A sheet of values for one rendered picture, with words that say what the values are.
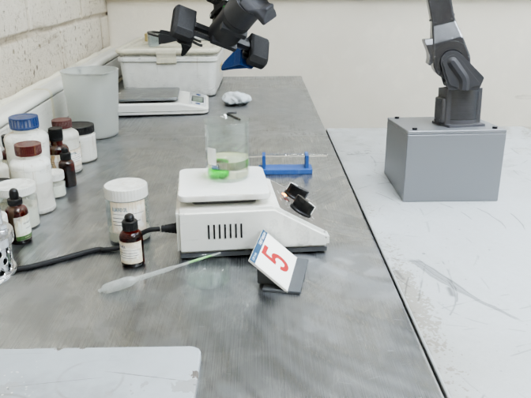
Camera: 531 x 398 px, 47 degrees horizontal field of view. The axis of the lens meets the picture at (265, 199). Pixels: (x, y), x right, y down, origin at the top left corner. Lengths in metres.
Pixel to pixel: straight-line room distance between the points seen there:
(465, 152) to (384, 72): 1.32
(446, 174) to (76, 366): 0.66
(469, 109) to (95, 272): 0.63
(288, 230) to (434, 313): 0.22
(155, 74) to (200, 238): 1.16
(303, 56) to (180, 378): 1.80
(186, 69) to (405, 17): 0.84
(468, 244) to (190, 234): 0.38
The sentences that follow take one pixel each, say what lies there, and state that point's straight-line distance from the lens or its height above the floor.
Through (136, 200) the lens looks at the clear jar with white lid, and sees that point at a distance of 0.85.
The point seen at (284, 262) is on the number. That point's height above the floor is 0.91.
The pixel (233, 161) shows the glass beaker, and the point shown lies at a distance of 0.82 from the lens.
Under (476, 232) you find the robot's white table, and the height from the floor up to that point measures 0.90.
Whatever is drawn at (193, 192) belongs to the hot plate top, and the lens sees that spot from 0.80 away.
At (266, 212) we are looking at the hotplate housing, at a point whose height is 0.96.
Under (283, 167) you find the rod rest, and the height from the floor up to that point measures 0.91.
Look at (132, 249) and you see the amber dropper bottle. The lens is 0.80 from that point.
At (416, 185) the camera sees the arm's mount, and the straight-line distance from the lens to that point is 1.02.
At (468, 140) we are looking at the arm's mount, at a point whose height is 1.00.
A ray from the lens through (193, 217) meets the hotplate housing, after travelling 0.79.
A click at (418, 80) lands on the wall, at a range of 2.36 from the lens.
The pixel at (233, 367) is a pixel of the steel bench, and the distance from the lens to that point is 0.61.
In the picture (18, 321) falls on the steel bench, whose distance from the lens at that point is 0.73.
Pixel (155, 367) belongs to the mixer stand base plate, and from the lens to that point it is 0.60.
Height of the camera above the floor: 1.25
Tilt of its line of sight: 20 degrees down
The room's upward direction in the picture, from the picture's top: straight up
